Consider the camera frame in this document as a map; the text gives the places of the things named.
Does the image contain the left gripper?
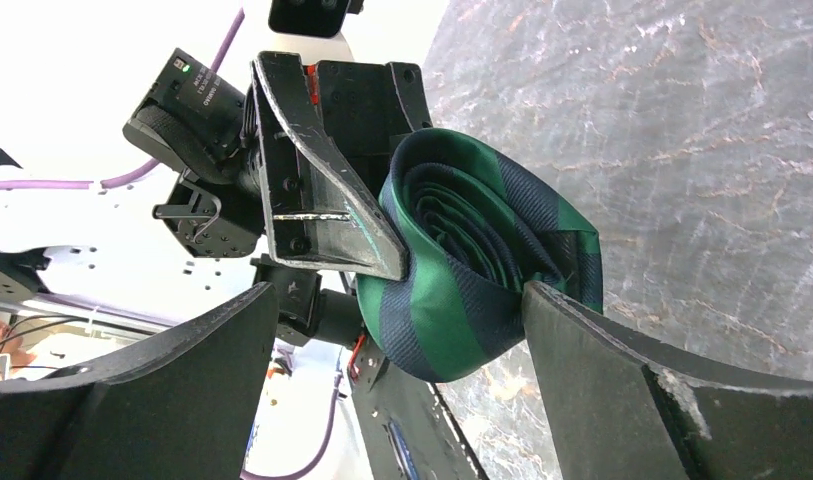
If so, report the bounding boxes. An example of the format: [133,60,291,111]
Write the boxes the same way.
[251,51,431,280]

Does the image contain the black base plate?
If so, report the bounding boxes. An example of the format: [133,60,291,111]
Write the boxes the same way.
[352,339,488,480]

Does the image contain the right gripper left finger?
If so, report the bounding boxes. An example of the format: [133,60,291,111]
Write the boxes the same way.
[0,283,279,479]

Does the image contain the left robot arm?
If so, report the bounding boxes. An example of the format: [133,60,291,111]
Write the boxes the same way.
[78,50,429,345]

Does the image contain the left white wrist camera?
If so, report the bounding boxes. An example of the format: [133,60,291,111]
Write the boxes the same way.
[241,0,364,64]

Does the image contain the green navy striped tie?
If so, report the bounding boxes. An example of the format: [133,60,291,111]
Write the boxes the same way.
[357,128,603,383]

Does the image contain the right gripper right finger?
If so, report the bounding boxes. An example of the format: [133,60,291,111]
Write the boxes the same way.
[522,282,813,479]

